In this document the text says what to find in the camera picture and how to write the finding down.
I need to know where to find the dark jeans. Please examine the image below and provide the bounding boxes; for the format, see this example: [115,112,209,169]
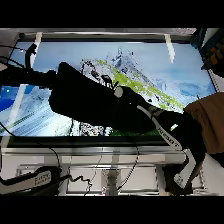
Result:
[48,61,158,135]

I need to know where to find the heap of clothes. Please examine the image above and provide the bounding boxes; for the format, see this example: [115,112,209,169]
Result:
[199,27,224,71]

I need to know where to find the brown garment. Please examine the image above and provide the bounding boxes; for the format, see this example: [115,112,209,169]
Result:
[183,93,224,155]

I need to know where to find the dark blue garment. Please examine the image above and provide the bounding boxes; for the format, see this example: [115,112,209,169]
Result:
[191,27,208,50]

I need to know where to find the silver frame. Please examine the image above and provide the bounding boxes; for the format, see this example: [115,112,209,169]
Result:
[0,27,224,197]

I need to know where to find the coiled black cable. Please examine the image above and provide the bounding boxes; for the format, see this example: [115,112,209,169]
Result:
[68,173,94,197]

